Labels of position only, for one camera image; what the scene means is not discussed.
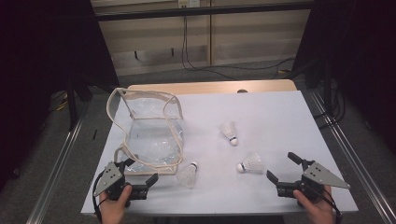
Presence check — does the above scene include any black horizontal bar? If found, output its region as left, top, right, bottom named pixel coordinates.
left=94, top=1, right=314, bottom=22

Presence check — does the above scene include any white table sheet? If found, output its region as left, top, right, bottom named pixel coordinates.
left=80, top=90, right=359, bottom=217

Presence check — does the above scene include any person's left hand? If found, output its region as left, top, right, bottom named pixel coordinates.
left=99, top=185, right=134, bottom=224

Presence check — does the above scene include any black curtain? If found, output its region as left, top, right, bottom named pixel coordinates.
left=292, top=0, right=396, bottom=154
left=0, top=0, right=120, bottom=190

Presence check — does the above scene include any clear plastic bag beige trim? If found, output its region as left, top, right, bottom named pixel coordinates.
left=106, top=87, right=185, bottom=176

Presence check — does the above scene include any black metal stand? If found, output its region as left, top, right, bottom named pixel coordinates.
left=65, top=74, right=93, bottom=131

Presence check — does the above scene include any wall socket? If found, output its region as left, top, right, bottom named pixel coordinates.
left=177, top=0, right=201, bottom=8

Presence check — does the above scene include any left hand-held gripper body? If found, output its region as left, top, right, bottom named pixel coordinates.
left=92, top=161, right=149, bottom=208

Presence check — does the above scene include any bundle of black cables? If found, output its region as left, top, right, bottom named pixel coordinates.
left=312, top=79, right=347, bottom=129

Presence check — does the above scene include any metal floor rail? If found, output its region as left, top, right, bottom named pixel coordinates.
left=311, top=91, right=396, bottom=224
left=26, top=115, right=86, bottom=224

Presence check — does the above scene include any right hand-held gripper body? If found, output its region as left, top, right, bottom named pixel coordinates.
left=276, top=159, right=351, bottom=207

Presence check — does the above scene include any hand-held gripper cable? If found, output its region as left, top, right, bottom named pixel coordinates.
left=92, top=172, right=108, bottom=224
left=311, top=186, right=344, bottom=224

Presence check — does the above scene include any right hand-held gripper cable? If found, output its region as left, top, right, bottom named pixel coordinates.
left=311, top=186, right=344, bottom=224

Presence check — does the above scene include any long black floor cable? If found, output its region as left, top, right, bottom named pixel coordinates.
left=181, top=15, right=297, bottom=80

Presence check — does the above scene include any left hand-held gripper cable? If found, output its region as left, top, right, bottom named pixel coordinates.
left=92, top=172, right=108, bottom=224

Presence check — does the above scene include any white shuttlecock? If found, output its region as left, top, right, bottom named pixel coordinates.
left=235, top=151, right=265, bottom=175
left=176, top=161, right=199, bottom=189
left=219, top=120, right=239, bottom=147

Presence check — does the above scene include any person's right hand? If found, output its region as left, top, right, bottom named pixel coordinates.
left=292, top=185, right=336, bottom=224

